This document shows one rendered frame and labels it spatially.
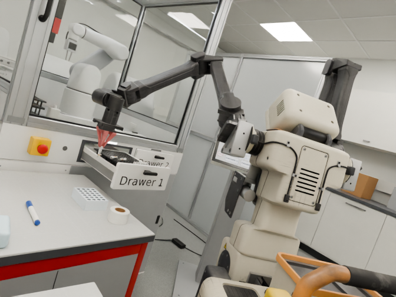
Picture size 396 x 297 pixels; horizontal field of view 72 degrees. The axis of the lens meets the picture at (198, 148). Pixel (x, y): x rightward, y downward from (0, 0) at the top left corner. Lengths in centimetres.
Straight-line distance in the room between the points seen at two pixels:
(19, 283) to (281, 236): 77
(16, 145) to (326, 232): 339
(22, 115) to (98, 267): 69
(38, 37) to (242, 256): 110
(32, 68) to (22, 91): 10
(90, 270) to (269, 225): 57
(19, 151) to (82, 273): 62
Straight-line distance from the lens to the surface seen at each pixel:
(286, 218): 98
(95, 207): 108
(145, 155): 161
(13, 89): 128
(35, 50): 129
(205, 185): 320
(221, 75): 120
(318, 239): 389
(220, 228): 209
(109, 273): 101
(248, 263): 100
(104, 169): 125
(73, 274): 93
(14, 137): 132
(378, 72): 476
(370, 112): 421
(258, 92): 297
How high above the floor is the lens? 119
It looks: 6 degrees down
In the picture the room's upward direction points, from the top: 18 degrees clockwise
